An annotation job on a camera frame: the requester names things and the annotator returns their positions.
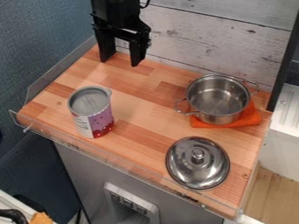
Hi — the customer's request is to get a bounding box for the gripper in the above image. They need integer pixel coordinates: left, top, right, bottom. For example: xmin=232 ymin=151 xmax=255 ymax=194
xmin=89 ymin=0 xmax=152 ymax=67

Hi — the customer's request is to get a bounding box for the silver pot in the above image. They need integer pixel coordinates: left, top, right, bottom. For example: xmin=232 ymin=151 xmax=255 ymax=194
xmin=172 ymin=73 xmax=261 ymax=126

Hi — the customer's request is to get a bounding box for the can with red label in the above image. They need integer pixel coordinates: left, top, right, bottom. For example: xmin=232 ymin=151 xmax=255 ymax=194
xmin=66 ymin=85 xmax=116 ymax=139

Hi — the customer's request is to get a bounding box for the silver lid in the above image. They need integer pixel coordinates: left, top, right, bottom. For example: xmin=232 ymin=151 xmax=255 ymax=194
xmin=164 ymin=136 xmax=232 ymax=192

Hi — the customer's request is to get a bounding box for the orange cloth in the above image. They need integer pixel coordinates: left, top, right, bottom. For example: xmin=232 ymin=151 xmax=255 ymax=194
xmin=189 ymin=100 xmax=263 ymax=129

